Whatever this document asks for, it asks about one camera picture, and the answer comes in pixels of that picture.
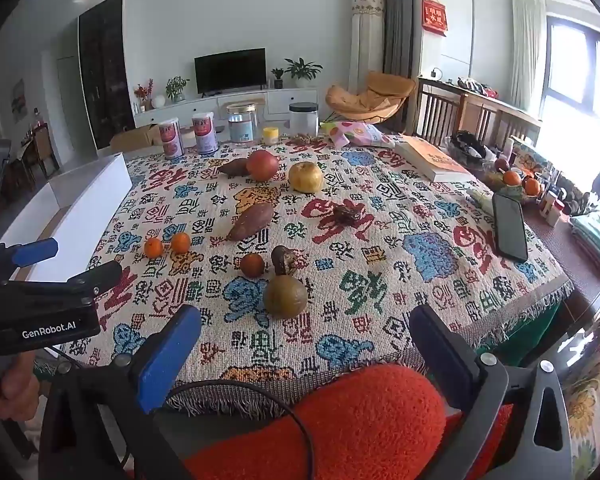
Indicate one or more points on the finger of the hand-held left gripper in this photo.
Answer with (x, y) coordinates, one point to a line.
(32, 252)
(80, 282)

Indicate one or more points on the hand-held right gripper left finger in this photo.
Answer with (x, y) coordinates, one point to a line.
(170, 355)

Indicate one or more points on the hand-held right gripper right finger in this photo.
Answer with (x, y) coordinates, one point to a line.
(442, 355)

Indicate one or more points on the dark orange tangerine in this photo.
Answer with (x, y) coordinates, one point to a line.
(252, 265)

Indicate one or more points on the person's left hand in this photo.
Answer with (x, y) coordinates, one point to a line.
(15, 385)

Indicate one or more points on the white box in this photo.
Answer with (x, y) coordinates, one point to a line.
(65, 210)

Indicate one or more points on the wooden chair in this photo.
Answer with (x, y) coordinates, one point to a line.
(42, 147)

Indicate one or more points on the red fuzzy garment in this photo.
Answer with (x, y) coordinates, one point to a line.
(355, 425)

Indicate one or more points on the green pear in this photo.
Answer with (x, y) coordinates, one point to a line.
(285, 297)

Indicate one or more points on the printed woven blanket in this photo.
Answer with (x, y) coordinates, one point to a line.
(380, 240)

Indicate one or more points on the black smartphone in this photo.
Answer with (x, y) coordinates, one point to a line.
(509, 225)

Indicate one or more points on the cardboard box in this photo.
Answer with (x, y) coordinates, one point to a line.
(135, 137)

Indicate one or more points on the floral cushion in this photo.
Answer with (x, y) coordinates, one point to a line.
(595, 390)

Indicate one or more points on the large sweet potato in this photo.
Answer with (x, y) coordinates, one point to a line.
(252, 221)

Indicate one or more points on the pink labelled tin can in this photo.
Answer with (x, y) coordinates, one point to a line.
(205, 132)
(172, 137)

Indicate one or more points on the orange in bowl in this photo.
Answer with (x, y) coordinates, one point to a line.
(511, 178)
(531, 187)

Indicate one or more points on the small sweet potato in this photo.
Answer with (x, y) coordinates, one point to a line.
(232, 166)

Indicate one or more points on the red flower vase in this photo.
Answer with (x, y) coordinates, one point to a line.
(142, 94)

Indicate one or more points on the folded green cloth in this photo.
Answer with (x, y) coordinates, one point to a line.
(597, 240)

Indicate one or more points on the orange cover book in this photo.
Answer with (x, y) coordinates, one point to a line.
(432, 160)

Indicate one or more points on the dark tall cabinet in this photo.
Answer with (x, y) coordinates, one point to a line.
(105, 70)

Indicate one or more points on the red apple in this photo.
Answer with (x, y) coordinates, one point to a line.
(263, 165)

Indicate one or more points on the black bag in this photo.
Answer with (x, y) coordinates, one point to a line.
(467, 142)

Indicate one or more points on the yellow apple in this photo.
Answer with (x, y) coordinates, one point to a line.
(305, 176)

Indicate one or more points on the glass jar gold lid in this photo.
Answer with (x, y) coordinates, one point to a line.
(242, 122)

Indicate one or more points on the pink snack bag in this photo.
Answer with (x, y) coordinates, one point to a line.
(355, 134)

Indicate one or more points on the small yellow jar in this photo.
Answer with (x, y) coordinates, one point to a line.
(270, 135)

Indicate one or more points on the wooden bench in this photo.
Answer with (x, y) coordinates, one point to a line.
(460, 110)

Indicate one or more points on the pile of nuts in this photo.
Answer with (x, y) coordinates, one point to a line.
(305, 138)

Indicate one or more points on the black television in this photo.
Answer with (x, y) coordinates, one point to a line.
(230, 71)

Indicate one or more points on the white tv cabinet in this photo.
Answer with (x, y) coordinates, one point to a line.
(275, 102)

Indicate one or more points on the orange lounge chair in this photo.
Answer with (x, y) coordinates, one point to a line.
(375, 97)

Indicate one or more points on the glass jar black lid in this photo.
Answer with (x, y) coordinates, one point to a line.
(303, 119)

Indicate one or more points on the small green potted plant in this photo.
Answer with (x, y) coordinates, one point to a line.
(278, 77)

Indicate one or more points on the large green potted plant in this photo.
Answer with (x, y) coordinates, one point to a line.
(302, 69)

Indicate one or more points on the white curtain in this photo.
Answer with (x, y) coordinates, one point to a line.
(527, 50)

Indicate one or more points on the white tower air conditioner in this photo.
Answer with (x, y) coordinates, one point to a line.
(365, 42)

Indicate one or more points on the wall painting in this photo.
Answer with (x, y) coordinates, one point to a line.
(19, 100)

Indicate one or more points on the red wall hanging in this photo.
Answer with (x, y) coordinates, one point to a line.
(434, 16)

